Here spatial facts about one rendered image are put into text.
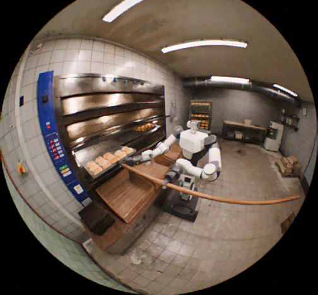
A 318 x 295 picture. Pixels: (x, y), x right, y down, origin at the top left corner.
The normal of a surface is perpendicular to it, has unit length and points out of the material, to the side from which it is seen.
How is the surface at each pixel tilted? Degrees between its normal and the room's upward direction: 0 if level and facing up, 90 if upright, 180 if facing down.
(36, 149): 90
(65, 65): 90
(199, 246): 0
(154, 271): 0
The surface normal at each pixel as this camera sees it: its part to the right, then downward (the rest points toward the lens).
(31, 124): 0.85, 0.14
